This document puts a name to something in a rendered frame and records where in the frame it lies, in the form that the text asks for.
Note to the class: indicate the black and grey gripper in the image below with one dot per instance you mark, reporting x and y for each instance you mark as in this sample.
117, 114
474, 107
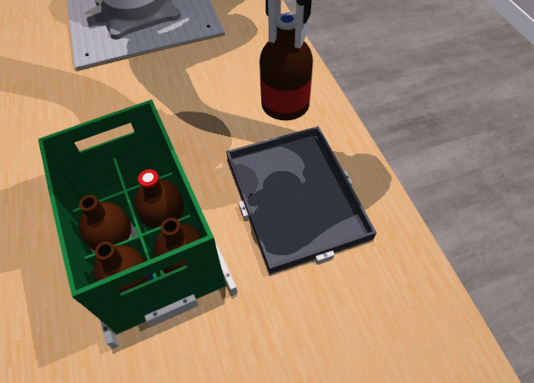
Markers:
303, 10

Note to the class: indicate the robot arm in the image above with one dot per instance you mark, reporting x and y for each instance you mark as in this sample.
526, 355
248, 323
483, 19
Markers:
129, 16

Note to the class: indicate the green bottle crate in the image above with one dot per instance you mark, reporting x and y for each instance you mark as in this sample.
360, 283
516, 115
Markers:
110, 172

